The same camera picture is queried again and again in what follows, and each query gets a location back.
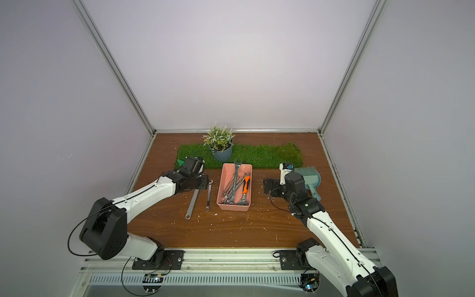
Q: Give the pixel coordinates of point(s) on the controller board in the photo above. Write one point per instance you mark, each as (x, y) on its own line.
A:
(309, 282)
(152, 282)

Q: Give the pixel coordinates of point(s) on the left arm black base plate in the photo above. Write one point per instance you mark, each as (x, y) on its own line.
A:
(161, 260)

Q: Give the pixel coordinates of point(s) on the left controller board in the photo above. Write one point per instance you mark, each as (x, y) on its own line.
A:
(152, 282)

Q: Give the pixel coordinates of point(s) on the silver pliers wrench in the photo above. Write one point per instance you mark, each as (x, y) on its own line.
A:
(231, 196)

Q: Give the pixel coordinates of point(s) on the aluminium frame rail front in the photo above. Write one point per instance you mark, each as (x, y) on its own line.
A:
(247, 260)

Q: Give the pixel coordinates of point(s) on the teal dustpan with brush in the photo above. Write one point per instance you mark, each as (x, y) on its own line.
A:
(312, 180)

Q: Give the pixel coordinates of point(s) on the green artificial grass mat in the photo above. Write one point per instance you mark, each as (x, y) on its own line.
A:
(264, 156)

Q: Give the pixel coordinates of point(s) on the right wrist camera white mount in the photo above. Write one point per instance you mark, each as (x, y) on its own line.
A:
(285, 168)

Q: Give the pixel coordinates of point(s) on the orange black adjustable wrench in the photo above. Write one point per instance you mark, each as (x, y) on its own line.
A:
(246, 180)

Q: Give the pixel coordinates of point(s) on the large silver combination wrench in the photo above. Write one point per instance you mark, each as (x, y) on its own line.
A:
(192, 204)

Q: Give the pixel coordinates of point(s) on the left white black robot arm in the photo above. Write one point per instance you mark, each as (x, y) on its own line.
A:
(105, 229)

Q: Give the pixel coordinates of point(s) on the small silver wrench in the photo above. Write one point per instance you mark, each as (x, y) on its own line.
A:
(209, 194)

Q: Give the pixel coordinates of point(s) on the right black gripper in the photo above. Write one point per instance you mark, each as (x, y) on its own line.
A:
(269, 186)

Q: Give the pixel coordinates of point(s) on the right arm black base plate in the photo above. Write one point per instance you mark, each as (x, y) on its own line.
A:
(293, 260)

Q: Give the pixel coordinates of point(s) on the potted plant in grey pot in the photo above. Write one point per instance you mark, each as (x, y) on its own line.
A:
(219, 139)

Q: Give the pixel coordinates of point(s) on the pink plastic storage box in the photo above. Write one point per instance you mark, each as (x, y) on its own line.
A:
(225, 185)

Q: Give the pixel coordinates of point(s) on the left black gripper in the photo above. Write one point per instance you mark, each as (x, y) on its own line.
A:
(205, 180)

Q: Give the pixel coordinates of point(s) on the right controller board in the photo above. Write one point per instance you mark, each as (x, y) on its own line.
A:
(309, 282)

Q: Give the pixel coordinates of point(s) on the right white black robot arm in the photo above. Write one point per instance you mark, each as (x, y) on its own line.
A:
(330, 252)

